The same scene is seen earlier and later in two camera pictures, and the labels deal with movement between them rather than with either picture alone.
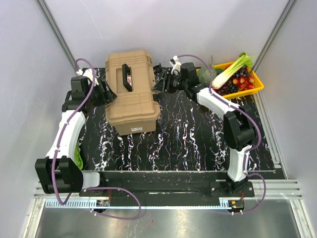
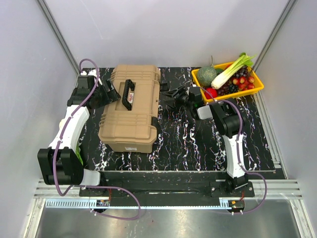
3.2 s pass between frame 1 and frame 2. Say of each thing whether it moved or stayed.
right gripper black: moved
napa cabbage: stayed
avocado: stayed
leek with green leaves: stayed
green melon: stayed
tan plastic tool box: moved
